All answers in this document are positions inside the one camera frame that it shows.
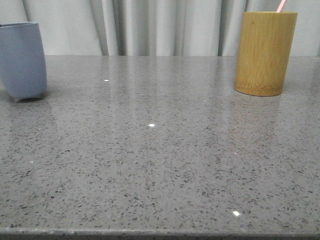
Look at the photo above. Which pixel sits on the pink chopstick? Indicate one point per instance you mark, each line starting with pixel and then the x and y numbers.
pixel 281 6

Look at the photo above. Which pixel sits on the blue plastic cup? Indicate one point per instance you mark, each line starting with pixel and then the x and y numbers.
pixel 22 60

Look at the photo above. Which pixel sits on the bamboo cylindrical holder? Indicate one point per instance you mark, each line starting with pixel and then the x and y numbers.
pixel 263 52

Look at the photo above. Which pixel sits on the grey pleated curtain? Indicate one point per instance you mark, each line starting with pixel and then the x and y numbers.
pixel 136 27

